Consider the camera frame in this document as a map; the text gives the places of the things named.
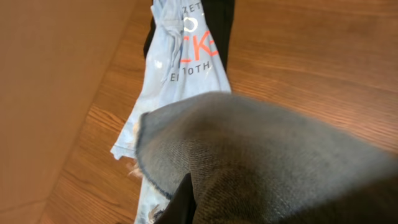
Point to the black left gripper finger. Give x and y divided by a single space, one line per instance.
182 206

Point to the blue denim jeans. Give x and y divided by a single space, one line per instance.
254 162

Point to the light blue printed t-shirt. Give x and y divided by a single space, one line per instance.
161 88

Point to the black garment under t-shirt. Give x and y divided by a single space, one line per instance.
190 37

